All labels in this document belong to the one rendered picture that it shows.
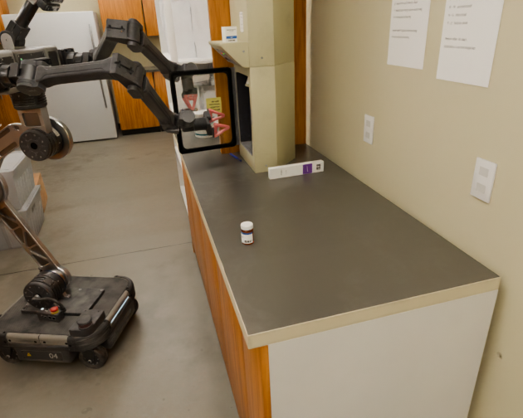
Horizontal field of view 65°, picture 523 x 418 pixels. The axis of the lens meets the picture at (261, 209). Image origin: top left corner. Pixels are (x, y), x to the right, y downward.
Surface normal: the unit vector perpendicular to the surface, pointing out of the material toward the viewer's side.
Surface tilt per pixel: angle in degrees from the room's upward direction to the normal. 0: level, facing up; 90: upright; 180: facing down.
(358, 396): 90
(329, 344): 90
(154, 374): 0
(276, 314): 0
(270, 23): 90
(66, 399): 0
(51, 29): 90
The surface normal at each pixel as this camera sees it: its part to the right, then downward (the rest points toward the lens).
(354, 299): -0.04, -0.91
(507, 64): -0.96, 0.15
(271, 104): 0.27, 0.40
